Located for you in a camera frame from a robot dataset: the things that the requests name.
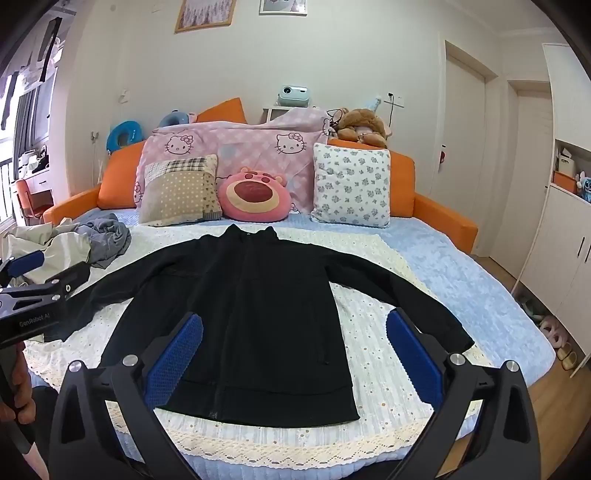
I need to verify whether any patchwork dotted pillow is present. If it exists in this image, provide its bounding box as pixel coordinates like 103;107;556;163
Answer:
139;154;222;227

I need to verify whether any light blue quilted mattress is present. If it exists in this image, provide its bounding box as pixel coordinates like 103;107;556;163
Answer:
21;205;557;480

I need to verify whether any wooden framed wall picture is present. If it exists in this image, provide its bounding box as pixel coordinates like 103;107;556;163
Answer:
174;0;237;34

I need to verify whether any orange bed frame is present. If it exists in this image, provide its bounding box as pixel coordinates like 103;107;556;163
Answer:
42;134;478;254

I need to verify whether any white daisy lace blanket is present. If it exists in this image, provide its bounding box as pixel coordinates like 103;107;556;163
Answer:
23;222;485;467

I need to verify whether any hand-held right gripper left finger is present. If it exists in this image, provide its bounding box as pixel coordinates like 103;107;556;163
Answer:
48;311;205;480

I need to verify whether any black window railing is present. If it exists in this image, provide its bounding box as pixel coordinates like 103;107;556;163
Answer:
0;157;14;227

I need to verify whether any blue ring neck pillow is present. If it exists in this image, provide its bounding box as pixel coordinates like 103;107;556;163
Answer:
107;121;141;155

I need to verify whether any white side shelf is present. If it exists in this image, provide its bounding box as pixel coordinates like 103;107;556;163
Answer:
263;106;296;125

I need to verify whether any beige crumpled jacket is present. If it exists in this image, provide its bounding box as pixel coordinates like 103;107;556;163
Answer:
0;219;93;284

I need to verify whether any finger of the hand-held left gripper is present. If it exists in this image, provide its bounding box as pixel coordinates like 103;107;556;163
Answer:
0;261;91;322
0;250;46;281

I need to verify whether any light green projector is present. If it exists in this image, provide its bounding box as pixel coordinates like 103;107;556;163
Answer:
277;85;311;108

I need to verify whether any orange storage box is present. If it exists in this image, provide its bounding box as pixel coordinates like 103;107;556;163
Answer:
553;172;579;195

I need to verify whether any white door with ornament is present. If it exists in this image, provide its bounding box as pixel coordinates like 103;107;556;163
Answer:
431;41;498;197

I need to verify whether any plain white door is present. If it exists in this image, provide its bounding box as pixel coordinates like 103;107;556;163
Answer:
489;79;555;278

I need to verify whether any person's left hand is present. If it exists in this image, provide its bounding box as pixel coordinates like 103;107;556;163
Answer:
10;342;38;424

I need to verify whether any white wardrobe cabinet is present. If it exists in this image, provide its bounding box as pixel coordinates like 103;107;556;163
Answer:
512;42;591;374

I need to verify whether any grey curtain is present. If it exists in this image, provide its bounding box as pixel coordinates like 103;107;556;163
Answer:
14;69;51;153

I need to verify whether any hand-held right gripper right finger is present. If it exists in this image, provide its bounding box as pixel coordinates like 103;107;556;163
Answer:
385;307;542;480

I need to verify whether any white framed wall picture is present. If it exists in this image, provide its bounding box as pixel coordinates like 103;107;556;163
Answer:
259;0;308;17

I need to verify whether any pink cat print blanket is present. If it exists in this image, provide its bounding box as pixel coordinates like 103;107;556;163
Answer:
134;107;340;217

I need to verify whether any white floral pillow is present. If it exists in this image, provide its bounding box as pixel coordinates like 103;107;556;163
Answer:
310;142;392;229

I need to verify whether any pink bear face cushion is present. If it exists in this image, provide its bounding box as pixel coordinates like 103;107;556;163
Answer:
217;167;293;222

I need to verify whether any orange cushion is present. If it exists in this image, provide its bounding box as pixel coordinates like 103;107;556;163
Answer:
196;98;249;124

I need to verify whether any black zip jacket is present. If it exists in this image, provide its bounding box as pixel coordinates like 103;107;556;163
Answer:
44;224;476;428

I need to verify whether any orange chair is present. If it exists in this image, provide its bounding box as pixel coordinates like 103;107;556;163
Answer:
14;179;56;227

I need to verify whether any grey crumpled garment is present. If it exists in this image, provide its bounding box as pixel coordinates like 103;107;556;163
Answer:
76;213;132;268

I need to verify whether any white storage container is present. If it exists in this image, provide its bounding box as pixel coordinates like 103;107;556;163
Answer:
556;147;577;178

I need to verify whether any brown teddy bear plush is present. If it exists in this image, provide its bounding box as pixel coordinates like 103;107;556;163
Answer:
333;108;389;148

